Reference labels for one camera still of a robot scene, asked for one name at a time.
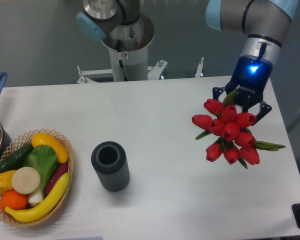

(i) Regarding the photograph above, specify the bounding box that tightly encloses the orange fruit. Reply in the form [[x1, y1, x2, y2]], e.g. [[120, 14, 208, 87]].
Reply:
[[0, 190, 28, 211]]

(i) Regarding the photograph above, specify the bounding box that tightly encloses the beige round disc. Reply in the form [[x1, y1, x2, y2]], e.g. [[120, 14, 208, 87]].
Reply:
[[11, 166, 41, 195]]

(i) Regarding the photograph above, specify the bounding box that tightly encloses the green cucumber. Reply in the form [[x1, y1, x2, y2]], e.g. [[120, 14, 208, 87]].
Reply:
[[0, 144, 34, 173]]

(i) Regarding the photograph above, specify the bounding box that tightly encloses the green bok choy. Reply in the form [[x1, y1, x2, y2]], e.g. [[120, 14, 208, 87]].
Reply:
[[23, 145, 58, 206]]

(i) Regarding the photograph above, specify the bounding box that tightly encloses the yellow squash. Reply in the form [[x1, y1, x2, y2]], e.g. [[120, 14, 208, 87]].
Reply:
[[31, 132, 69, 164]]

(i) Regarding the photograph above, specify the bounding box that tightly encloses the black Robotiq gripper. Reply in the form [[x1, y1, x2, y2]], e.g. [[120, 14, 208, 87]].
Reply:
[[212, 56, 273, 125]]

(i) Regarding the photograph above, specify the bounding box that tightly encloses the yellow banana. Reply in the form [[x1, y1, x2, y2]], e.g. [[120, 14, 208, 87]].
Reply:
[[5, 172, 70, 223]]

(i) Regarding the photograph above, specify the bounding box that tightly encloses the woven wicker basket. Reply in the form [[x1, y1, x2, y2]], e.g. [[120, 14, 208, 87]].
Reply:
[[0, 129, 75, 227]]

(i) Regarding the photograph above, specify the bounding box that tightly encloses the red tulip bouquet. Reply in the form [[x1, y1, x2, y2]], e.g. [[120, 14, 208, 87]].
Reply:
[[191, 90, 286, 169]]

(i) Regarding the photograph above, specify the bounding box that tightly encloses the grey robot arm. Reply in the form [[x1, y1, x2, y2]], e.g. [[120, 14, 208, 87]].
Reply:
[[76, 0, 298, 120]]

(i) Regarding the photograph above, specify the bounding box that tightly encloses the purple eggplant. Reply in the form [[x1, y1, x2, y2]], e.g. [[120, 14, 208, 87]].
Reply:
[[44, 163, 68, 196]]

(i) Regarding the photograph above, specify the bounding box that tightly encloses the dark grey ribbed vase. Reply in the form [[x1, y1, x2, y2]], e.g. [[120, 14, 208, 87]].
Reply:
[[91, 141, 130, 192]]

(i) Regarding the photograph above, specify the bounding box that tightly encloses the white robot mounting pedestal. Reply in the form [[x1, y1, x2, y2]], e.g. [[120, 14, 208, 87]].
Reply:
[[102, 13, 155, 82]]

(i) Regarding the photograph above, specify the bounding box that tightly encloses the yellow bell pepper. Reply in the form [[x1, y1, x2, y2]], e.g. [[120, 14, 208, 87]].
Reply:
[[0, 170, 16, 195]]

